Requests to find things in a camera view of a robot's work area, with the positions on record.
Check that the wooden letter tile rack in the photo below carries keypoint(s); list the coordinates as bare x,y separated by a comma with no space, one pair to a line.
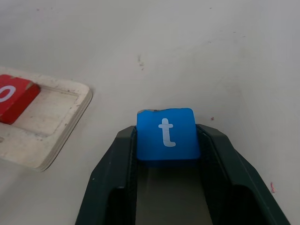
47,131

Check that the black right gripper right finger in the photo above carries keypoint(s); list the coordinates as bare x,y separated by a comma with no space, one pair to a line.
234,182

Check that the small red letter tile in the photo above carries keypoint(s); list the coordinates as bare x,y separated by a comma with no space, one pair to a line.
21,93

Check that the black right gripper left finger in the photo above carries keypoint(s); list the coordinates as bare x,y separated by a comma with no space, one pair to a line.
105,182

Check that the blue letter tile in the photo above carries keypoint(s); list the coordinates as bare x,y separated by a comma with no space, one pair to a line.
150,140

